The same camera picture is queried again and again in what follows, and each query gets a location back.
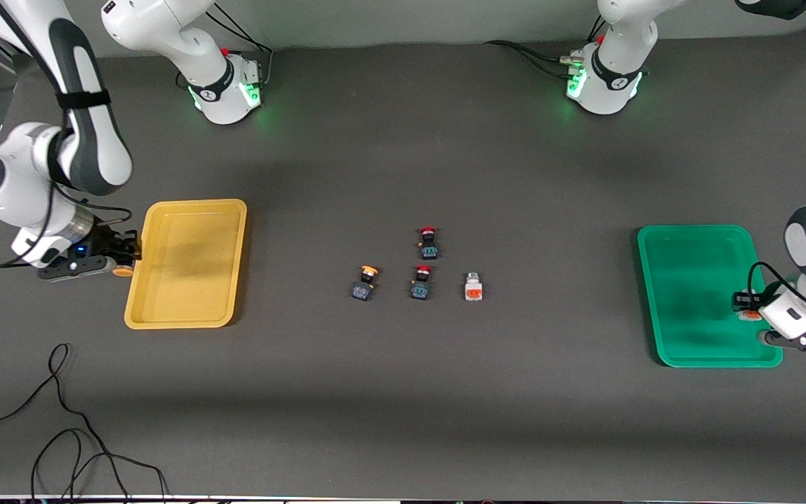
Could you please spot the yellow mushroom push button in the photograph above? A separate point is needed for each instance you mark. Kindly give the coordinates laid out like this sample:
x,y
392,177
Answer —
x,y
365,283
122,270

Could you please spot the green plastic tray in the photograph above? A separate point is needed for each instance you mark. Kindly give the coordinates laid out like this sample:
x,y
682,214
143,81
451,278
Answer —
x,y
697,294

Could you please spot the yellow plastic tray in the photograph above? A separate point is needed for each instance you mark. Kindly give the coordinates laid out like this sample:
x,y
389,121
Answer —
x,y
186,266

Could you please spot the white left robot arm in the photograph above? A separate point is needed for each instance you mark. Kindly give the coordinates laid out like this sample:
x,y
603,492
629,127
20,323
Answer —
x,y
613,70

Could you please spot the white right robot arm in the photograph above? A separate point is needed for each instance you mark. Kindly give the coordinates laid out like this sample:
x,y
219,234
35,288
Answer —
x,y
88,140

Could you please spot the red mushroom push button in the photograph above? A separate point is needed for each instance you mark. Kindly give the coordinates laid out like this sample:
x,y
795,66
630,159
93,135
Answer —
x,y
422,283
429,243

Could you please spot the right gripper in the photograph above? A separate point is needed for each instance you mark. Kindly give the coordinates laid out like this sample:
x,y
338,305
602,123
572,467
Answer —
x,y
108,244

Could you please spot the white switch with orange block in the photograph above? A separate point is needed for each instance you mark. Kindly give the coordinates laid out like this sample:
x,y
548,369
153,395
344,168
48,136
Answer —
x,y
751,316
473,287

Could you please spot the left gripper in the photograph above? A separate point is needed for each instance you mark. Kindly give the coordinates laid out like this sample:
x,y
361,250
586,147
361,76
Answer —
x,y
745,301

